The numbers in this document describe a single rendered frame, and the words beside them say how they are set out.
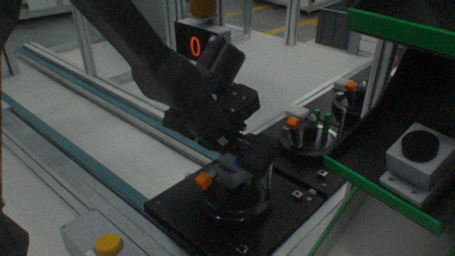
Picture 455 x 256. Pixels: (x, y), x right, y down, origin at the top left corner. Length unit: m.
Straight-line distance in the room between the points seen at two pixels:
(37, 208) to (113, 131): 0.27
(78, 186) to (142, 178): 0.14
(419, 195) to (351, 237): 0.19
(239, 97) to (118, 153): 0.46
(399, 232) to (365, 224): 0.04
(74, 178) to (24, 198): 0.19
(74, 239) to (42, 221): 0.22
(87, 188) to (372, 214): 0.54
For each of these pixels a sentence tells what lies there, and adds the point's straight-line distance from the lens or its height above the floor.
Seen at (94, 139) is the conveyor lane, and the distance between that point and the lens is 1.05.
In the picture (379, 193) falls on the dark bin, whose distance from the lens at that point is 0.41.
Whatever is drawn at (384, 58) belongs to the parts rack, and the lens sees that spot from 0.49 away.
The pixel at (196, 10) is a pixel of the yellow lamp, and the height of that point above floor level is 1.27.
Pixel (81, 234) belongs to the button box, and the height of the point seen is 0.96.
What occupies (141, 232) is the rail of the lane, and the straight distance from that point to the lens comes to 0.71.
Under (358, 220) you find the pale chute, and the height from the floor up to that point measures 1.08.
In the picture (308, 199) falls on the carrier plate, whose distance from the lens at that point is 0.74.
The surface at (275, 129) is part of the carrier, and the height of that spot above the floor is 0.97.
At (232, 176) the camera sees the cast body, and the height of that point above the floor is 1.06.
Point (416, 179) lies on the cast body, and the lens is 0.39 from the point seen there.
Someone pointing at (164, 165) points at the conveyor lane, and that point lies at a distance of 0.91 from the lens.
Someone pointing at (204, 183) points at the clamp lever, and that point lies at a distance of 0.61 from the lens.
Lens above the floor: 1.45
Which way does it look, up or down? 32 degrees down
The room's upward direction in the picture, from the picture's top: straight up
